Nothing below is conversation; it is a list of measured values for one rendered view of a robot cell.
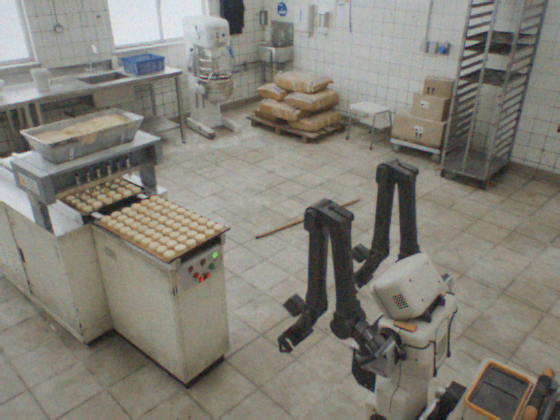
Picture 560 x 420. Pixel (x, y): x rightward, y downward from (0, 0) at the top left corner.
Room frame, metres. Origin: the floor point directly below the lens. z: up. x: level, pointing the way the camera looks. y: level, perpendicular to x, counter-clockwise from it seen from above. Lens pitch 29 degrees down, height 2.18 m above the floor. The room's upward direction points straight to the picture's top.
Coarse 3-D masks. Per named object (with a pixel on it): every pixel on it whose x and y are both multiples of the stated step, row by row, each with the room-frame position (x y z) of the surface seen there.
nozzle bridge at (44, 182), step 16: (128, 144) 2.62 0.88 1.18; (144, 144) 2.63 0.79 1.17; (160, 144) 2.71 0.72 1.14; (16, 160) 2.38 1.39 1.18; (32, 160) 2.38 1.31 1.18; (48, 160) 2.38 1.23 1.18; (80, 160) 2.38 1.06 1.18; (96, 160) 2.40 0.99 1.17; (144, 160) 2.70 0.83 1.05; (160, 160) 2.70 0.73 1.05; (16, 176) 2.36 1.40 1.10; (32, 176) 2.23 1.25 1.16; (48, 176) 2.20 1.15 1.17; (64, 176) 2.34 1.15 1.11; (96, 176) 2.47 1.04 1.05; (112, 176) 2.49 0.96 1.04; (144, 176) 2.80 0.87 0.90; (32, 192) 2.26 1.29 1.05; (48, 192) 2.19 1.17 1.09; (64, 192) 2.28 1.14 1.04; (32, 208) 2.30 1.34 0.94; (48, 224) 2.25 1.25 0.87
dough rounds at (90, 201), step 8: (104, 184) 2.66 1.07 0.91; (120, 184) 2.64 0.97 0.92; (128, 184) 2.64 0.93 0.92; (88, 192) 2.53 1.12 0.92; (96, 192) 2.54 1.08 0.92; (104, 192) 2.53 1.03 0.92; (112, 192) 2.53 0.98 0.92; (120, 192) 2.54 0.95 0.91; (128, 192) 2.53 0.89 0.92; (136, 192) 2.56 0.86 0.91; (64, 200) 2.46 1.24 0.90; (72, 200) 2.43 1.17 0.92; (80, 200) 2.46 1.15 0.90; (88, 200) 2.43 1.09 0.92; (96, 200) 2.43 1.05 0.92; (104, 200) 2.43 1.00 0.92; (112, 200) 2.45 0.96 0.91; (72, 208) 2.37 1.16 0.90; (80, 208) 2.36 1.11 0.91; (88, 208) 2.33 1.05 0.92; (96, 208) 2.37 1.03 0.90
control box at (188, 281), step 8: (216, 248) 2.06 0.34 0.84; (200, 256) 1.99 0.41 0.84; (208, 256) 2.01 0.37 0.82; (216, 256) 2.05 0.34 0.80; (184, 264) 1.92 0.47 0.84; (192, 264) 1.94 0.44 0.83; (200, 264) 1.97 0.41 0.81; (208, 264) 2.01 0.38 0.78; (216, 264) 2.05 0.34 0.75; (184, 272) 1.90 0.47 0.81; (192, 272) 1.93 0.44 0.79; (200, 272) 1.97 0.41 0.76; (208, 272) 2.00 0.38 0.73; (216, 272) 2.05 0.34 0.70; (184, 280) 1.89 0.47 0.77; (192, 280) 1.93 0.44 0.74; (200, 280) 1.96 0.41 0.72; (184, 288) 1.90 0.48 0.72
